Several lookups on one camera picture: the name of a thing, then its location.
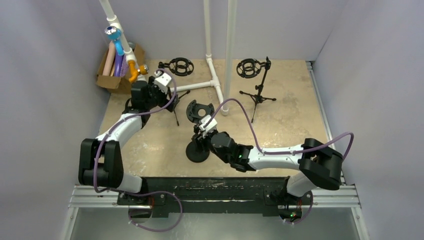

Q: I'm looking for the black tripod mic stand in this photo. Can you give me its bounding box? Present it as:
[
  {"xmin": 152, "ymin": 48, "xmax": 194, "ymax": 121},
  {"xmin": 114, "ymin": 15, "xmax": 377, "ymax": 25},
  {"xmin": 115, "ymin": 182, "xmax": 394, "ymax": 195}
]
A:
[
  {"xmin": 124, "ymin": 57, "xmax": 195, "ymax": 127},
  {"xmin": 236, "ymin": 56, "xmax": 277, "ymax": 124}
]

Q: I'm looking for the brown cardboard box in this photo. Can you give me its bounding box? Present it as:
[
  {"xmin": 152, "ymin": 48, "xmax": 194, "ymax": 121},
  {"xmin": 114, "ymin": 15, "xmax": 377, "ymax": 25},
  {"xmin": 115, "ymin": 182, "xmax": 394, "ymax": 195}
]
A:
[{"xmin": 96, "ymin": 43, "xmax": 147, "ymax": 95}]

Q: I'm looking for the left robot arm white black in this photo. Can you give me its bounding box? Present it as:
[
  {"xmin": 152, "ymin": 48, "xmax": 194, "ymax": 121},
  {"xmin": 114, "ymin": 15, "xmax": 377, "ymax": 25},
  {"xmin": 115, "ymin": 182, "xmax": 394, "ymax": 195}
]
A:
[{"xmin": 78, "ymin": 69, "xmax": 177, "ymax": 194}]

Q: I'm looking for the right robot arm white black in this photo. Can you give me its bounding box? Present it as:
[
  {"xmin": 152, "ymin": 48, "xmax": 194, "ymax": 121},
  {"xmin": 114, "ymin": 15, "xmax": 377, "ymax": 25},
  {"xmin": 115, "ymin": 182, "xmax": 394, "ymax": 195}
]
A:
[{"xmin": 185, "ymin": 130, "xmax": 344, "ymax": 198}]

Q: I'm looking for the orange toy microphone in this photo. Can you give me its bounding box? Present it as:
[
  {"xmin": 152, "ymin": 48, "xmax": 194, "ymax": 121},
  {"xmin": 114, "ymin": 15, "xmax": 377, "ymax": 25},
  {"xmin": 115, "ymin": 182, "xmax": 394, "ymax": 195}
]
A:
[{"xmin": 127, "ymin": 60, "xmax": 149, "ymax": 83}]

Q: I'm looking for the glitter purple microphone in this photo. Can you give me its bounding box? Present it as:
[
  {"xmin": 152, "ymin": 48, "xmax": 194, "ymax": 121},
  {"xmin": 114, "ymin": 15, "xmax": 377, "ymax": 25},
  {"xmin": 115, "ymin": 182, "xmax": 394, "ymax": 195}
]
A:
[{"xmin": 120, "ymin": 60, "xmax": 129, "ymax": 77}]

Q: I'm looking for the pink microphone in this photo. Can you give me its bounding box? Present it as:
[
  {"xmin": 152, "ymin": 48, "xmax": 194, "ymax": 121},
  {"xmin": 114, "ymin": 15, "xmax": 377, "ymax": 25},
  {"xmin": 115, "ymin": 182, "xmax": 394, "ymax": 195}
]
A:
[{"xmin": 102, "ymin": 42, "xmax": 116, "ymax": 76}]

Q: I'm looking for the blue toy microphone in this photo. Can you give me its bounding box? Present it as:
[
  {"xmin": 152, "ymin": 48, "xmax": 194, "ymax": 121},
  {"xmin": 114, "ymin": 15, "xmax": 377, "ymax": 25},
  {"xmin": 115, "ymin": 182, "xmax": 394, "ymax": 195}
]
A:
[{"xmin": 104, "ymin": 25, "xmax": 125, "ymax": 56}]

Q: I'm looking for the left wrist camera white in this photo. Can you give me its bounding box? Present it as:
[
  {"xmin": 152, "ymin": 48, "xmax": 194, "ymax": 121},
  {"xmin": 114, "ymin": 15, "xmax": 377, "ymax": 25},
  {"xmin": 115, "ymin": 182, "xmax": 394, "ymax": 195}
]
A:
[{"xmin": 153, "ymin": 72, "xmax": 172, "ymax": 94}]

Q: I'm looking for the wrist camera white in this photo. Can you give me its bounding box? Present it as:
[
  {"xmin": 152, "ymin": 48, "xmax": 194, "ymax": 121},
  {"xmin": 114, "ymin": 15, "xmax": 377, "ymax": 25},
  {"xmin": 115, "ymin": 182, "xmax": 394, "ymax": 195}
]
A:
[
  {"xmin": 198, "ymin": 114, "xmax": 218, "ymax": 133},
  {"xmin": 153, "ymin": 72, "xmax": 172, "ymax": 94}
]

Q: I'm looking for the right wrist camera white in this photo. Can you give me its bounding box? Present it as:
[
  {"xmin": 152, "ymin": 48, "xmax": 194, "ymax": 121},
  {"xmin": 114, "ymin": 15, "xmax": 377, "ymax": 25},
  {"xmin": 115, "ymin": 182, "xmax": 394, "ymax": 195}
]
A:
[{"xmin": 198, "ymin": 114, "xmax": 218, "ymax": 133}]

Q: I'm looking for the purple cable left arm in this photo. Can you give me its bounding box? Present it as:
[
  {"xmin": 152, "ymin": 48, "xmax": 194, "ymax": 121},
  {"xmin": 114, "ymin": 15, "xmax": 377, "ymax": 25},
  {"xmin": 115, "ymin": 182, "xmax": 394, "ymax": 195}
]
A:
[{"xmin": 92, "ymin": 68, "xmax": 184, "ymax": 233}]

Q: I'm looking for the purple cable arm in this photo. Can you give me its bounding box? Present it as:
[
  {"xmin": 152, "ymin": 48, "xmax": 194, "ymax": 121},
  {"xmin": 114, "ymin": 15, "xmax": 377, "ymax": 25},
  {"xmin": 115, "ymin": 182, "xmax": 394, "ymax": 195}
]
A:
[
  {"xmin": 206, "ymin": 98, "xmax": 355, "ymax": 226},
  {"xmin": 92, "ymin": 68, "xmax": 184, "ymax": 233}
]

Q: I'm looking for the black table edge rail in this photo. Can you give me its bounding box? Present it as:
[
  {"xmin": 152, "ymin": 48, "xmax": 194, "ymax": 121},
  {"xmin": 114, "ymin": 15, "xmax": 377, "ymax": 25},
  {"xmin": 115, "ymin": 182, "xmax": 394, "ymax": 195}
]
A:
[{"xmin": 120, "ymin": 177, "xmax": 312, "ymax": 219}]

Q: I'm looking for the white PVC pipe frame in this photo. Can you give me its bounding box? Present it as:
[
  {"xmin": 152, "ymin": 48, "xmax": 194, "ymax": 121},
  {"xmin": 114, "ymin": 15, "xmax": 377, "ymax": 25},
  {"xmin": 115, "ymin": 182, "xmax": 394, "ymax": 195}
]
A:
[{"xmin": 98, "ymin": 0, "xmax": 238, "ymax": 117}]

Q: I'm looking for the aluminium frame rail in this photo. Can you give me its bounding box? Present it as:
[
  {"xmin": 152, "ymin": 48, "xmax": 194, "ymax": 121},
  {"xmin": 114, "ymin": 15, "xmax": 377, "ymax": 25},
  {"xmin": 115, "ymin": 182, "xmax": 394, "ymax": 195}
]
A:
[{"xmin": 59, "ymin": 185, "xmax": 370, "ymax": 240}]

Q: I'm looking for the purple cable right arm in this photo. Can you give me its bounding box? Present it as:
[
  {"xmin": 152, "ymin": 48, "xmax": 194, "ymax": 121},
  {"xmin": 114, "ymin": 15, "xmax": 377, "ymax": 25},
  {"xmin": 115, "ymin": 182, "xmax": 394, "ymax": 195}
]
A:
[{"xmin": 206, "ymin": 98, "xmax": 355, "ymax": 226}]

